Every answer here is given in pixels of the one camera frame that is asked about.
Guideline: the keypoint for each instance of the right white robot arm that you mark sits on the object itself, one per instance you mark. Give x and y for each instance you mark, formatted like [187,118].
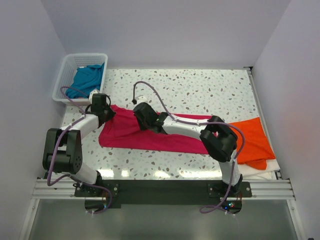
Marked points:
[217,137]

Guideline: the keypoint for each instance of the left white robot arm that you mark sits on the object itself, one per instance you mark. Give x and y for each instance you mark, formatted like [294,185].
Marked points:
[63,155]

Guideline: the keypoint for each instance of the aluminium frame rail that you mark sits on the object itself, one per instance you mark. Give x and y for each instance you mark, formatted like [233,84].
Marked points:
[260,189]

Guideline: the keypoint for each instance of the magenta t shirt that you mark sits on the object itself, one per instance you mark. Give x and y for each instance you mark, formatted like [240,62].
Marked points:
[123,131]

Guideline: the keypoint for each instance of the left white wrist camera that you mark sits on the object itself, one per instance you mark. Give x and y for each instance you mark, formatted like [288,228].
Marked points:
[95,91]

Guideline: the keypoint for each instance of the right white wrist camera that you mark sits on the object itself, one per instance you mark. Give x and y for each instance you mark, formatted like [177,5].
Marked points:
[139,99]

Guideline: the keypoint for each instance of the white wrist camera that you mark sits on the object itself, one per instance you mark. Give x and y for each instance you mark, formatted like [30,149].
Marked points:
[139,99]
[95,91]

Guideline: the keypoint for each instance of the white cloth under stack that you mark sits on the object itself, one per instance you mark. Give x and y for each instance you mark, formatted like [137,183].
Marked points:
[250,173]

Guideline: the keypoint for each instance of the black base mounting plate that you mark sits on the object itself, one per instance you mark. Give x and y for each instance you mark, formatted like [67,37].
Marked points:
[151,192]

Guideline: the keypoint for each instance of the folded orange t shirt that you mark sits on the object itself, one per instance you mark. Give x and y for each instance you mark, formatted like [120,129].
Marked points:
[257,149]

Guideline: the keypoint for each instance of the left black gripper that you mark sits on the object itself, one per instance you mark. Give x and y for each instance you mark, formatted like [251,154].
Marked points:
[111,113]

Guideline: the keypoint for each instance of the white plastic basket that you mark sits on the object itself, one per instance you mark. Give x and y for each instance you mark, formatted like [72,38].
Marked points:
[70,65]

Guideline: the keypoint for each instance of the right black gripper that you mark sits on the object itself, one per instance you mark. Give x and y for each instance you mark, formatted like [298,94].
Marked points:
[143,127]

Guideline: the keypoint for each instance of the blue t shirt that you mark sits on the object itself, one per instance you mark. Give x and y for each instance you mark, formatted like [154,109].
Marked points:
[86,80]

